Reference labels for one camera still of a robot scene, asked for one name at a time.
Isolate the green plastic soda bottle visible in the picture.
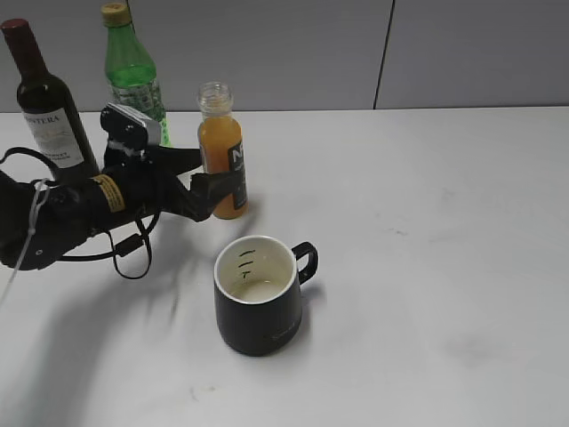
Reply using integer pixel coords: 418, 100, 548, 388
100, 3, 171, 147

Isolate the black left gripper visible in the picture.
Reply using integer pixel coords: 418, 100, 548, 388
88, 146, 242, 231

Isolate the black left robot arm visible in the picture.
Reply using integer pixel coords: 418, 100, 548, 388
1, 147, 242, 270

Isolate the black cable loop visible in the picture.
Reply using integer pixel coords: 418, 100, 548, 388
57, 208, 162, 280

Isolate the white zip tie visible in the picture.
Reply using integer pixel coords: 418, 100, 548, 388
1, 178, 50, 305

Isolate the orange juice bottle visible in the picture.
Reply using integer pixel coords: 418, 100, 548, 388
197, 82, 248, 220

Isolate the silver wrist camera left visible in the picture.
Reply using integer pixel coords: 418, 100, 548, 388
100, 102, 162, 157

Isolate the red wine bottle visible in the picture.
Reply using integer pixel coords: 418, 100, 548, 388
1, 19, 99, 182

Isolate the black ceramic mug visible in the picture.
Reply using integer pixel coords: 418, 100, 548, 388
213, 236, 319, 357

